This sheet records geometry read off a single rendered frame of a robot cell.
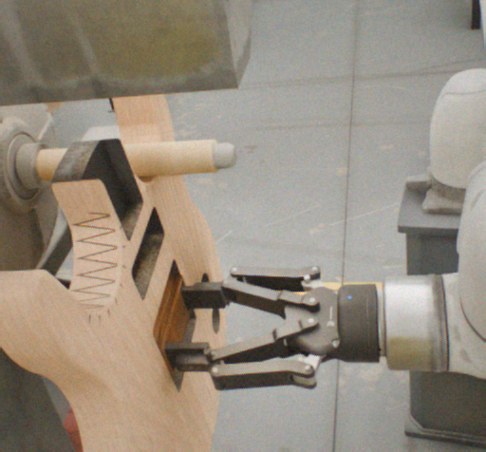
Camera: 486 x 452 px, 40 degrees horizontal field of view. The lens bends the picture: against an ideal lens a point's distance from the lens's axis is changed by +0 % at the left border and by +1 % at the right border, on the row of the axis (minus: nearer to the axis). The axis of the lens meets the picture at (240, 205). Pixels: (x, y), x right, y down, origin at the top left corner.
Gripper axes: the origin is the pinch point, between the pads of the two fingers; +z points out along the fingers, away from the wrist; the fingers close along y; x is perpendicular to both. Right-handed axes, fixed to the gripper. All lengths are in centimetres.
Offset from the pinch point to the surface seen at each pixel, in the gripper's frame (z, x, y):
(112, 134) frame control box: 19.3, -1.2, 38.2
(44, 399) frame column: 32.0, -30.5, 10.5
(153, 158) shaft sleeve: 0.1, 16.2, 7.2
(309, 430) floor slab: 4, -117, 57
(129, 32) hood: -6.7, 34.7, -4.9
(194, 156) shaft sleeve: -4.0, 16.1, 7.1
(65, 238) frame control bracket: 24.6, -8.6, 23.0
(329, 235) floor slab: 3, -127, 146
